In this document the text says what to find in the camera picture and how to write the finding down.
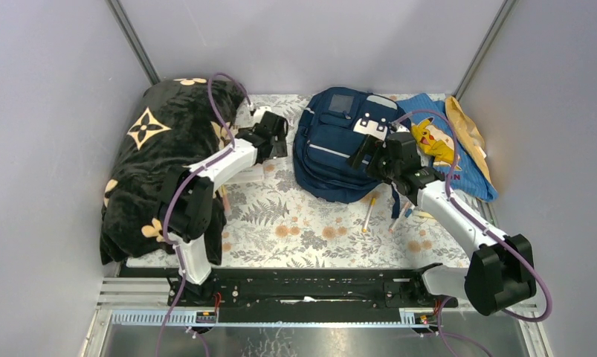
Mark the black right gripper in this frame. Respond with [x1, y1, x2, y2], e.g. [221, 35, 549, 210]
[345, 134, 400, 186]

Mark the blue capped white marker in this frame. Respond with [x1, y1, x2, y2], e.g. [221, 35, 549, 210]
[404, 207, 414, 218]

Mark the navy blue backpack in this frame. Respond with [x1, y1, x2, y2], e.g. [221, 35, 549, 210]
[292, 87, 404, 204]

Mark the orange capped white marker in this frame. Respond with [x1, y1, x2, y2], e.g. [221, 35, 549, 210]
[388, 202, 412, 234]

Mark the pink highlighter pen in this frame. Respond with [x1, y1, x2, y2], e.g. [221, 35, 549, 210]
[220, 185, 231, 216]

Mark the beige tape box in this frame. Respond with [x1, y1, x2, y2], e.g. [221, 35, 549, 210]
[226, 164, 265, 184]

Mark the yellow capped white marker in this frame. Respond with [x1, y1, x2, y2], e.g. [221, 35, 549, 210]
[361, 197, 376, 233]

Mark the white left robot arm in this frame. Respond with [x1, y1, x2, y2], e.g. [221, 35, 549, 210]
[157, 107, 288, 306]

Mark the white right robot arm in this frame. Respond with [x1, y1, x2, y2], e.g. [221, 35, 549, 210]
[347, 132, 537, 316]

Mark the yellow snack bag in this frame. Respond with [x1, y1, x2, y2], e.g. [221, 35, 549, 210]
[445, 96, 491, 181]

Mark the yellow highlighter pen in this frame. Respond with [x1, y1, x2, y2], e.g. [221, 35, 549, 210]
[416, 211, 434, 219]

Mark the floral table mat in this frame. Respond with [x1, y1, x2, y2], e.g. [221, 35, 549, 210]
[126, 93, 496, 269]

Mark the black floral blanket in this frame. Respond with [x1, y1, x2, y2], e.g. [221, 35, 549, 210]
[99, 78, 245, 265]

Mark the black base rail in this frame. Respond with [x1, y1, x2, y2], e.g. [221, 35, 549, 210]
[167, 268, 445, 324]

